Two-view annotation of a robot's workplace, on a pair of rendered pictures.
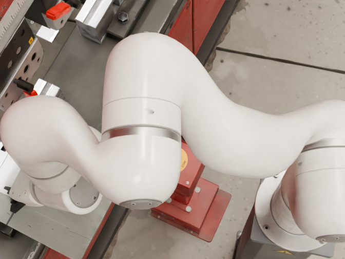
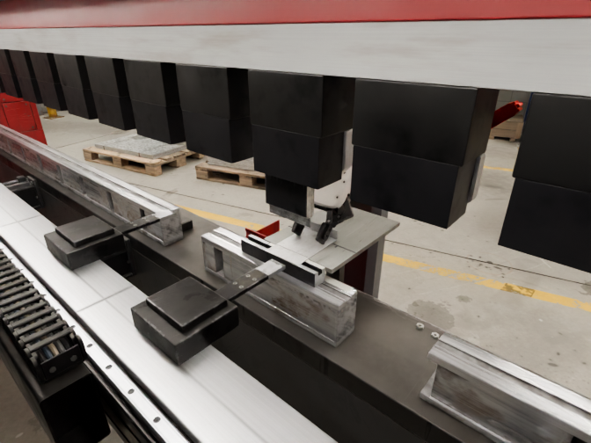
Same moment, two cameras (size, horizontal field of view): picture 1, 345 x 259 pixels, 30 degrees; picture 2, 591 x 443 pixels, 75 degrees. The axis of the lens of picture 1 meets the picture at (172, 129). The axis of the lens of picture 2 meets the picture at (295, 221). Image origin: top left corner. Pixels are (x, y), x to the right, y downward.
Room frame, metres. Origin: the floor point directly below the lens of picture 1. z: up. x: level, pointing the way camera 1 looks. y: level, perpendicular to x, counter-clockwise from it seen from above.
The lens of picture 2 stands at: (0.31, 1.05, 1.39)
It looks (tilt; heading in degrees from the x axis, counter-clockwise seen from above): 26 degrees down; 278
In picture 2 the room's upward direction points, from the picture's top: straight up
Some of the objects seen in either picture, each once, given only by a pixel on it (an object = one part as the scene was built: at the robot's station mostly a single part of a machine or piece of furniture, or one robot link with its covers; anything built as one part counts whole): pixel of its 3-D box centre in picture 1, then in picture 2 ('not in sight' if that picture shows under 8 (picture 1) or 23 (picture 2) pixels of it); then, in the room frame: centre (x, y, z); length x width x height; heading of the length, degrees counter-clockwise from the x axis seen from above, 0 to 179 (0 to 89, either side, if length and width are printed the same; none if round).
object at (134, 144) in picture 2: not in sight; (143, 145); (2.75, -3.24, 0.17); 0.99 x 0.63 x 0.05; 158
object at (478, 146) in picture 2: not in sight; (417, 146); (0.22, 0.54, 1.26); 0.15 x 0.09 x 0.17; 147
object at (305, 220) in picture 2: not in sight; (288, 195); (0.41, 0.42, 1.13); 0.10 x 0.02 x 0.10; 147
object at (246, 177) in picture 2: not in sight; (264, 168); (1.19, -2.86, 0.07); 1.20 x 0.81 x 0.14; 164
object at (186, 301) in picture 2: not in sight; (223, 291); (0.50, 0.56, 1.01); 0.26 x 0.12 x 0.05; 57
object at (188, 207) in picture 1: (183, 195); not in sight; (0.49, -0.01, 0.13); 0.10 x 0.10 x 0.01; 58
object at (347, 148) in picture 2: not in sight; (301, 124); (0.39, 0.43, 1.26); 0.15 x 0.09 x 0.17; 147
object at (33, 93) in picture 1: (27, 92); not in sight; (0.50, 0.28, 1.20); 0.04 x 0.02 x 0.10; 57
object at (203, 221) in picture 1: (191, 202); not in sight; (0.47, -0.04, 0.06); 0.25 x 0.20 x 0.12; 58
